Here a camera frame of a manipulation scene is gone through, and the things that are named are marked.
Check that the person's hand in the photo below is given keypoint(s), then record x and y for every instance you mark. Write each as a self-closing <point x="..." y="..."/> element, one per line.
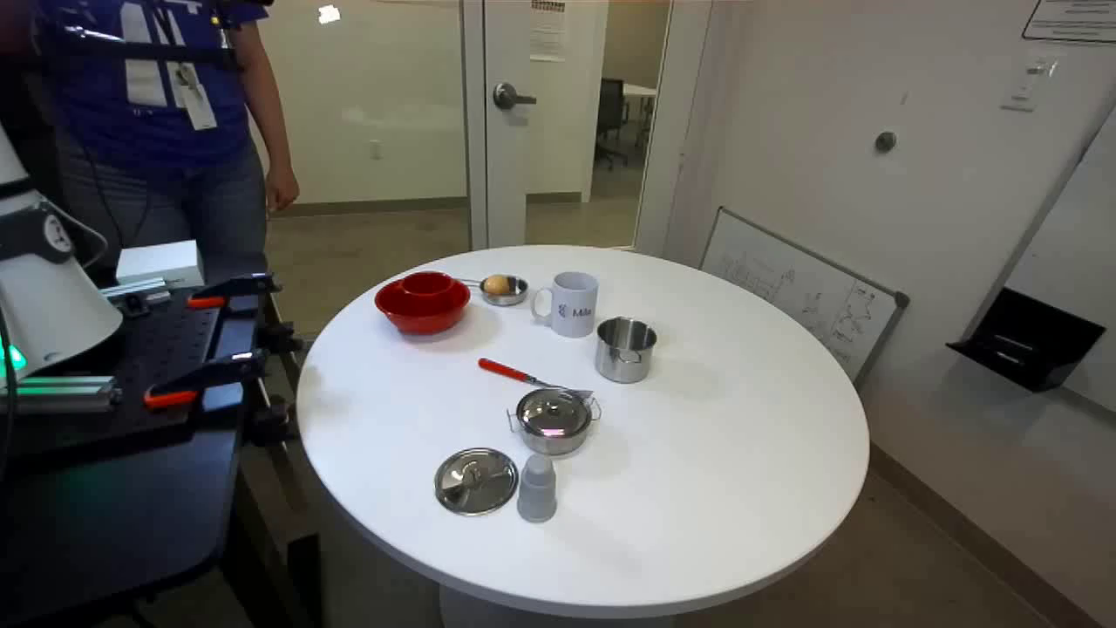
<point x="283" y="186"/>

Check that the steel pot lid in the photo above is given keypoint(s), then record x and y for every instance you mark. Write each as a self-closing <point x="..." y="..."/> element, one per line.
<point x="477" y="479"/>
<point x="554" y="408"/>

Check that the person's bare forearm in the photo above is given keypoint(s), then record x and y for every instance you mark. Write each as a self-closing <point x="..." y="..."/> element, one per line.
<point x="268" y="97"/>

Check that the tall steel pot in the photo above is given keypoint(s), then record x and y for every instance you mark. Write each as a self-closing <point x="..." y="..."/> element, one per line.
<point x="625" y="357"/>

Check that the small translucent plastic cup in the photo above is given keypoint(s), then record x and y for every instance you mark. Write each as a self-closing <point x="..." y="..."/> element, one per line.
<point x="534" y="492"/>

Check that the white ID badge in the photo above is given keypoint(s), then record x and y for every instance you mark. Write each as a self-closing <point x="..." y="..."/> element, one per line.
<point x="194" y="97"/>

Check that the white box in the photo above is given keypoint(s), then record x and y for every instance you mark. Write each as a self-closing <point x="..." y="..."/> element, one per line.
<point x="160" y="261"/>

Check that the person in blue shirt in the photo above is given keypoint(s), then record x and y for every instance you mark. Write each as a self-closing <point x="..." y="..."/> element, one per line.
<point x="127" y="106"/>

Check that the red bowl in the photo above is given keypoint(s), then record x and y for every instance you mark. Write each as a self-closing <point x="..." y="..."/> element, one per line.
<point x="424" y="308"/>

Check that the small orange egg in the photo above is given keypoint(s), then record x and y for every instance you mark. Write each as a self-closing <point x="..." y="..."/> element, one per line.
<point x="497" y="282"/>

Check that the small steel bowl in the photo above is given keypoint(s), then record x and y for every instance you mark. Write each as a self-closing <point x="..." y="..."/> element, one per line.
<point x="513" y="297"/>

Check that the silver metal bar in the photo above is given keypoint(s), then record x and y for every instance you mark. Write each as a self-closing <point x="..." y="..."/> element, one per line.
<point x="61" y="390"/>

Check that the white mug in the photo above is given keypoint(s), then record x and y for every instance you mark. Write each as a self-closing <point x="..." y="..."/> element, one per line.
<point x="573" y="306"/>

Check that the black cart table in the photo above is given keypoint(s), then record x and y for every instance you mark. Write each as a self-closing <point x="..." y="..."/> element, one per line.
<point x="109" y="511"/>

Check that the whiteboard leaning on wall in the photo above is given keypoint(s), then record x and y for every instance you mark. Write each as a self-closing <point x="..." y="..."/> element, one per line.
<point x="804" y="282"/>

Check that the round dark wall knob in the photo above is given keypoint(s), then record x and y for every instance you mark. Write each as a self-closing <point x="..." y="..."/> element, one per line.
<point x="885" y="142"/>

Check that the white light switch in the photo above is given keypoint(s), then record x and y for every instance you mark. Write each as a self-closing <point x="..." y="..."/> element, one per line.
<point x="1027" y="86"/>

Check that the black wall tray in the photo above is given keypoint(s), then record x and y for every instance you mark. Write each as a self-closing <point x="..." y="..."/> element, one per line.
<point x="1027" y="338"/>

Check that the framed wall sign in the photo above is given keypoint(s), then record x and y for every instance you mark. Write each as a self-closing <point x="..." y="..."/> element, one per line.
<point x="1071" y="19"/>

